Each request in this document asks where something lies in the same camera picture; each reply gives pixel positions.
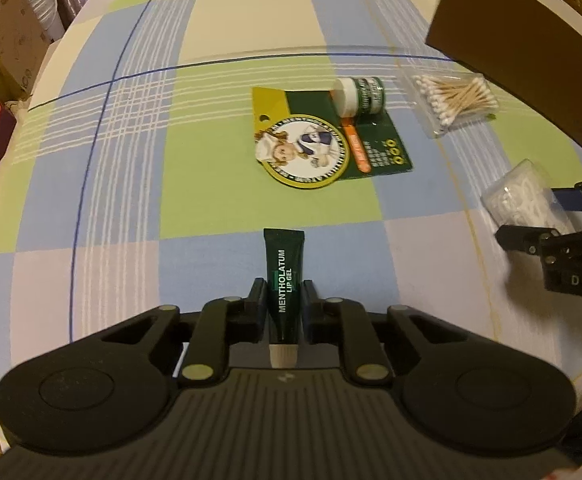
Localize dark green lip gel tube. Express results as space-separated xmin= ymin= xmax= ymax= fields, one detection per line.
xmin=263 ymin=228 xmax=306 ymax=368

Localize plain cardboard carton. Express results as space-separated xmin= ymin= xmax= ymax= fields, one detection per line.
xmin=0 ymin=0 xmax=52 ymax=101

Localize small green jar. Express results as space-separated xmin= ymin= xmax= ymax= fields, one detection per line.
xmin=331 ymin=76 xmax=386 ymax=118

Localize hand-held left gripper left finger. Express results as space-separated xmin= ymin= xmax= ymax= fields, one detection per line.
xmin=103 ymin=277 xmax=271 ymax=386

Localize desktop with plaid tablecloth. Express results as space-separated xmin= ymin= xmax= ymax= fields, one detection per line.
xmin=0 ymin=0 xmax=582 ymax=480

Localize stack of white bowls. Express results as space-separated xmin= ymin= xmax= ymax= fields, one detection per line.
xmin=23 ymin=0 xmax=66 ymax=43

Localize bag of wooden cotton swabs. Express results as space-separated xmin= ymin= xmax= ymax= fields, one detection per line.
xmin=401 ymin=72 xmax=499 ymax=138

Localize green blister card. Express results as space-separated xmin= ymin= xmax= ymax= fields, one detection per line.
xmin=252 ymin=86 xmax=414 ymax=190

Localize clear bag white floss picks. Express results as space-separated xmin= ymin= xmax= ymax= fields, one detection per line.
xmin=480 ymin=158 xmax=577 ymax=236

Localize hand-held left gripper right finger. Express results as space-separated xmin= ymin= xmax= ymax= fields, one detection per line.
xmin=301 ymin=280 xmax=467 ymax=386

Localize orange lip balm stick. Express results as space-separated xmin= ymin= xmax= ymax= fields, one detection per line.
xmin=341 ymin=115 xmax=372 ymax=176

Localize brown cardboard box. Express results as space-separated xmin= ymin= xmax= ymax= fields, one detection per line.
xmin=425 ymin=0 xmax=582 ymax=171

